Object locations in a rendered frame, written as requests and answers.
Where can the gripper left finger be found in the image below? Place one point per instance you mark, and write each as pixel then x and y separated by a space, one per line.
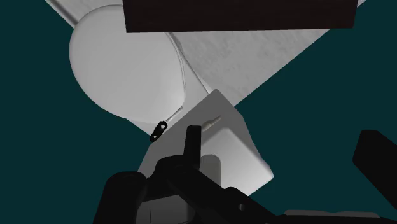
pixel 186 192

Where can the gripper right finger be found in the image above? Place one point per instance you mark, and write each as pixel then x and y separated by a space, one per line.
pixel 377 161

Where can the grey cylinder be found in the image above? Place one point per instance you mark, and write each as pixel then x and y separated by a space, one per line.
pixel 211 170

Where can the small black tag with holes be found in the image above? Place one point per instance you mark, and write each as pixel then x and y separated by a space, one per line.
pixel 158 131

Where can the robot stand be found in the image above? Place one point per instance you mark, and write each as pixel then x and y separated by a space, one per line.
pixel 238 14

